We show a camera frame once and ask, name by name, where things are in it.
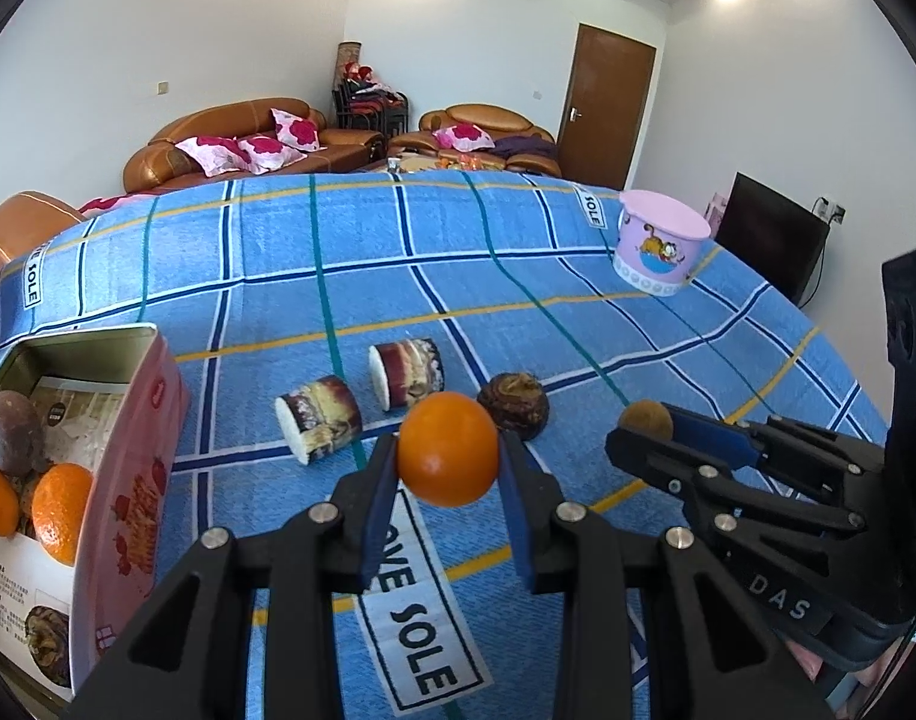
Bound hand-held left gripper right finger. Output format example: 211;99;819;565
497;435;834;720

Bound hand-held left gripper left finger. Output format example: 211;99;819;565
68;431;399;720

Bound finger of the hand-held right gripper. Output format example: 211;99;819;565
656;403;890;502
605;427;865;539

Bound small brown round fruit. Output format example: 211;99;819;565
618;401;675;440

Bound large orange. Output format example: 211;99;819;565
396;391;500;507

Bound pink rectangular tin box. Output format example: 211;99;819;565
0;322;191;695

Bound purple passion fruit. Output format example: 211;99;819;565
0;390;45;475

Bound person's right forearm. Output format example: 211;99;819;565
783;634;852;698

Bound sugarcane piece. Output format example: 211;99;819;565
275;375;365;464
368;337;449;412

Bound dark brown water chestnut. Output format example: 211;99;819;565
476;373;552;438

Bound pink cartoon paper cup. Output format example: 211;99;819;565
611;190;712;297

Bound black television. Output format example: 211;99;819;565
716;172;830;307

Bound blue plaid tablecloth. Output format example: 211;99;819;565
0;169;890;720

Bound dark purple blanket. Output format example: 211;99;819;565
491;133;558;160

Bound brown wooden door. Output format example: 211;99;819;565
557;24;657;192

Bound wooden coffee table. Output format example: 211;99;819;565
386;152;511;173

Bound pink floral pillow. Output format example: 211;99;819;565
174;135;253;173
270;108;322;151
236;133;309;166
79;193;159;215
434;124;496;152

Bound brown leather armchair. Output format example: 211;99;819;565
386;105;562;179

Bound stacked dark chairs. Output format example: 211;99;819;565
332;79;410;132

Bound brown leather sofa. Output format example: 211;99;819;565
122;97;384;194

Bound orange leather chair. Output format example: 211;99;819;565
0;191;88;293

